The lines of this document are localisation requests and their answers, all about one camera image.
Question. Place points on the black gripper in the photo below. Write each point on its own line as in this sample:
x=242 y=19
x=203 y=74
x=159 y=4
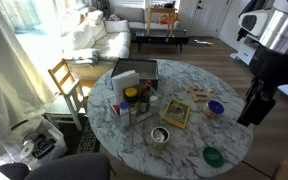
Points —
x=259 y=102

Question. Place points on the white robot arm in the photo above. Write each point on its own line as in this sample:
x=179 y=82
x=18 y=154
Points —
x=269 y=64

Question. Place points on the open tin can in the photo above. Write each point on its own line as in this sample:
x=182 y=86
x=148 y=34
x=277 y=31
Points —
x=159 y=137

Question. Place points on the blue lidded plastic container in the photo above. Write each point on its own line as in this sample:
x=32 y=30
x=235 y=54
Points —
x=213 y=108

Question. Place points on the wooden block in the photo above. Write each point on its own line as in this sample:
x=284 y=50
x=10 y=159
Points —
x=197 y=87
x=204 y=96
x=200 y=100

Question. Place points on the green round lid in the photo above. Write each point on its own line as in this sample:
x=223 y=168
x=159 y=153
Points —
x=213 y=157

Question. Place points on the yellow picture book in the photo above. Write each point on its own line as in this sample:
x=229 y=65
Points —
x=176 y=113

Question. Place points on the black coffee table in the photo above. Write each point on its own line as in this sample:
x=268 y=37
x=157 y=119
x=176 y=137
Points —
x=177 y=37

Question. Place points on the red capped sauce bottle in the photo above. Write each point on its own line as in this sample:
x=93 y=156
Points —
x=148 y=87

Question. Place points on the dark cardboard box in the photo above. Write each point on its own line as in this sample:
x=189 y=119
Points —
x=147 y=69

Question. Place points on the wooden side table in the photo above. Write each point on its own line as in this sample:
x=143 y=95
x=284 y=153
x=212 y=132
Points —
x=167 y=15

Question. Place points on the yellow lidded jar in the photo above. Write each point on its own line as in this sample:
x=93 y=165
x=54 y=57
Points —
x=131 y=95

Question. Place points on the white paper napkin stack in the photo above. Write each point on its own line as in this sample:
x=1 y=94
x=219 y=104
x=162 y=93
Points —
x=121 y=81

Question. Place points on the blue capped white bottle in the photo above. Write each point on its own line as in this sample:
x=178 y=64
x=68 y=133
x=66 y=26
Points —
x=124 y=114

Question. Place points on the white sofa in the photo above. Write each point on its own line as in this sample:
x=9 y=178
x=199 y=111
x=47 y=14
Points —
x=93 y=47

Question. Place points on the wooden chair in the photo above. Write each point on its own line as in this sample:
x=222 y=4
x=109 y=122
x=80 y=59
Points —
x=71 y=99

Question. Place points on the grey office chair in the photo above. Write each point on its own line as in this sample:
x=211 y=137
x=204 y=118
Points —
x=87 y=166

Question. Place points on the white curtain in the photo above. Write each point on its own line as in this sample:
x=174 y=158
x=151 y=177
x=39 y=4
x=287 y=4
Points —
x=23 y=91

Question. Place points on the wire condiment basket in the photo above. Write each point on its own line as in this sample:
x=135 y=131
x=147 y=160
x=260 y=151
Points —
x=144 y=108

